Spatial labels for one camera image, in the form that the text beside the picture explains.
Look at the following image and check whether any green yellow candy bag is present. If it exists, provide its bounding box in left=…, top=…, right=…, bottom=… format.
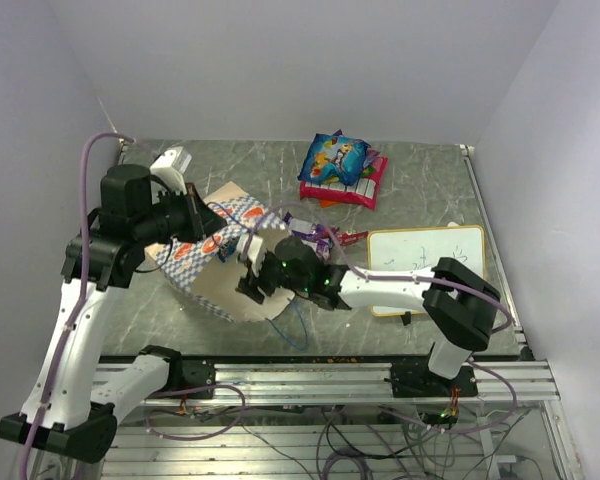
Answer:
left=360, top=148, right=380, bottom=178

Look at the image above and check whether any brown m&m's packet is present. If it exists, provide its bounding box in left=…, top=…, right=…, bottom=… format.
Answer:
left=217, top=237, right=239, bottom=263

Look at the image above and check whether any blue candy bag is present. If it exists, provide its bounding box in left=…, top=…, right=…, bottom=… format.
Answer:
left=297, top=133, right=370, bottom=186

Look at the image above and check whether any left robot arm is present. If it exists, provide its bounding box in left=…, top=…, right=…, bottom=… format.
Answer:
left=0, top=164, right=226, bottom=464

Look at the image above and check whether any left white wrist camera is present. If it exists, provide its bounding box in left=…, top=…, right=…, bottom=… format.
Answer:
left=150, top=146, right=192, bottom=193

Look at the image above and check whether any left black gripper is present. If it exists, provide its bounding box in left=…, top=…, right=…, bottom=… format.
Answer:
left=134, top=182, right=228, bottom=246

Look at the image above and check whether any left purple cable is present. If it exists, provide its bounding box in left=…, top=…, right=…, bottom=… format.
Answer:
left=18, top=130, right=159, bottom=480

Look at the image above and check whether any blue checkered paper bag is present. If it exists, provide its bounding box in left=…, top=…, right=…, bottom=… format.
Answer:
left=145, top=182, right=309, bottom=351

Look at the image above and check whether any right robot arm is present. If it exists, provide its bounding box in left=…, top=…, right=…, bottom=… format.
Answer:
left=236, top=234, right=500, bottom=397

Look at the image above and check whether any small whiteboard with writing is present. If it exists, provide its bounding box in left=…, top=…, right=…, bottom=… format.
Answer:
left=367, top=224, right=486, bottom=326

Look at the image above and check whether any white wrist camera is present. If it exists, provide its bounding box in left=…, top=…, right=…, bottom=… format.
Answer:
left=236, top=233, right=266, bottom=275
left=150, top=146, right=192, bottom=193

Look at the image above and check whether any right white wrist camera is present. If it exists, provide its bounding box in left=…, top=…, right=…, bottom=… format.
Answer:
left=236, top=233, right=266, bottom=275

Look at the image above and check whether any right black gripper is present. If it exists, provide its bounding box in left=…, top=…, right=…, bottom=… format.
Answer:
left=235, top=252, right=310, bottom=304

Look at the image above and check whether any purple candy packet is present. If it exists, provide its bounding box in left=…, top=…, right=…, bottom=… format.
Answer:
left=283, top=212, right=333, bottom=261

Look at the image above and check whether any red white snack bag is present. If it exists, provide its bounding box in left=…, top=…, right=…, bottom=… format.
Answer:
left=299, top=156, right=389, bottom=211

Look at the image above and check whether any aluminium rail frame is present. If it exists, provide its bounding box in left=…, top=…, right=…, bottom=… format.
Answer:
left=62, top=144, right=581, bottom=480

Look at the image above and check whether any orange snack packet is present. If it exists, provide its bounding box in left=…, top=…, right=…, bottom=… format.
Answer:
left=319, top=199, right=341, bottom=208

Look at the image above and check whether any small red snack packet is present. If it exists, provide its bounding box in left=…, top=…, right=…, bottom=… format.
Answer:
left=336, top=231, right=369, bottom=247

